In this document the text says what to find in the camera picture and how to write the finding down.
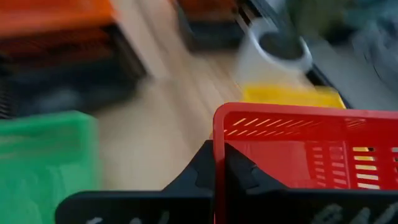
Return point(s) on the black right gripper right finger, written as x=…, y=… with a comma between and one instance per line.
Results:
x=280, y=208

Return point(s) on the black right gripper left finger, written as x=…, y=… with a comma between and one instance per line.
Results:
x=174, y=205

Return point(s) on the red plastic slotted basket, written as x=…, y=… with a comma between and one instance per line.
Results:
x=280, y=124

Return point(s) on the green plastic slotted basket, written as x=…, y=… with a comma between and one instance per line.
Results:
x=46, y=161

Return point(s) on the yellow plastic slotted basket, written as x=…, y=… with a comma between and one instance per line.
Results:
x=292, y=96

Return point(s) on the white cylindrical plant pot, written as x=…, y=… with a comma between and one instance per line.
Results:
x=255, y=68

